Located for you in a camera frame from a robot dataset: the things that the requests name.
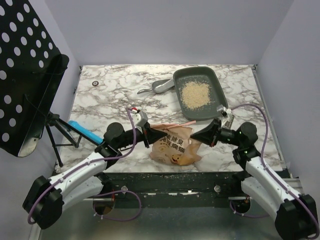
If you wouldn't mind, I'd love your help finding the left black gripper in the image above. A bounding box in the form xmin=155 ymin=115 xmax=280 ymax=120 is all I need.
xmin=116 ymin=121 xmax=168 ymax=149

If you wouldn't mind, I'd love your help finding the pink cat litter bag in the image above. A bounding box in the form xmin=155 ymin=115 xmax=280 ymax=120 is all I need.
xmin=149 ymin=120 xmax=202 ymax=166

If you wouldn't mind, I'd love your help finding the dark grey litter tray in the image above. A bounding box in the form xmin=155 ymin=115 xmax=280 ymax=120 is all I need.
xmin=173 ymin=66 xmax=229 ymax=121

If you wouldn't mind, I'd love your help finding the silver metal scoop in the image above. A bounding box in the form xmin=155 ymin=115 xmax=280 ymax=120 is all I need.
xmin=137 ymin=79 xmax=175 ymax=95

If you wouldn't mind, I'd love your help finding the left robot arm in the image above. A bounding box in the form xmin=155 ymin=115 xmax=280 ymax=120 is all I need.
xmin=22 ymin=122 xmax=167 ymax=229

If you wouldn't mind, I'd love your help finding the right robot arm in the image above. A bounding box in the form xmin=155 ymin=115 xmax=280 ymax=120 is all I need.
xmin=191 ymin=119 xmax=320 ymax=240

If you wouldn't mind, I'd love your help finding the beige litter pile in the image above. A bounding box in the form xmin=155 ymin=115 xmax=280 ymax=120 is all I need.
xmin=180 ymin=81 xmax=211 ymax=110

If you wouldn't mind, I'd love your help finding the black perforated music stand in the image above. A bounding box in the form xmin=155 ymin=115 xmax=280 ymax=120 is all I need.
xmin=0 ymin=0 xmax=80 ymax=158

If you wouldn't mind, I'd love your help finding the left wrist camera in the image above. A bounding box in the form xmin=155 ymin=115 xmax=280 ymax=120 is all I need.
xmin=129 ymin=107 xmax=148 ymax=128

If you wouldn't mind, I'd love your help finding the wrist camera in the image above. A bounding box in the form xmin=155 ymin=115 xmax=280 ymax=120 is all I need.
xmin=129 ymin=107 xmax=148 ymax=128
xmin=216 ymin=104 xmax=232 ymax=118

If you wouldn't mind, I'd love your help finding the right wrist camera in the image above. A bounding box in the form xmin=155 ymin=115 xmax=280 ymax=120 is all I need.
xmin=216 ymin=104 xmax=232 ymax=118

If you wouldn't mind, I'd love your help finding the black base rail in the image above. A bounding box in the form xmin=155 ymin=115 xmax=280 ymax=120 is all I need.
xmin=91 ymin=171 xmax=253 ymax=213

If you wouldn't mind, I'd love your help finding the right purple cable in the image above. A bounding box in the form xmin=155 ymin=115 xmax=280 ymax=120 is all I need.
xmin=228 ymin=103 xmax=317 ymax=236

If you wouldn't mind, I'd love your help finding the blue plastic handle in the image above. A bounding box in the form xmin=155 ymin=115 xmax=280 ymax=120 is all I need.
xmin=68 ymin=120 xmax=103 ymax=145

